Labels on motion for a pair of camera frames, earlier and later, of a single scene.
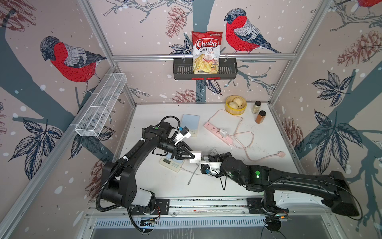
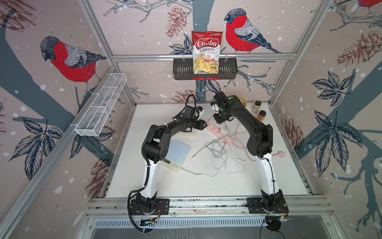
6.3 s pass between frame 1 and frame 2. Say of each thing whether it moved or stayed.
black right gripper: moved
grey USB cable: moved
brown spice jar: stayed
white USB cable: moved
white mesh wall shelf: stayed
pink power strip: stayed
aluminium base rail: stayed
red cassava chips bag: stayed
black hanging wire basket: stayed
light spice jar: stayed
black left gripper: moved
